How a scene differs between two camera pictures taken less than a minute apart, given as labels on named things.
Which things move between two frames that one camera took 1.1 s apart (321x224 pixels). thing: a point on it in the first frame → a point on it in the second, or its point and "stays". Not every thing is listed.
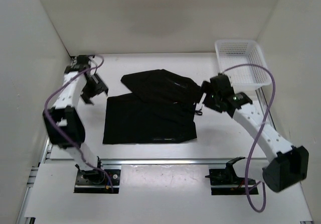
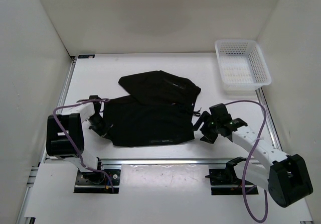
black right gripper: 205,87 → 205,117
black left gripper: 101,87 → 103,132
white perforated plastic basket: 230,53 stays
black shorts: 161,108 stays
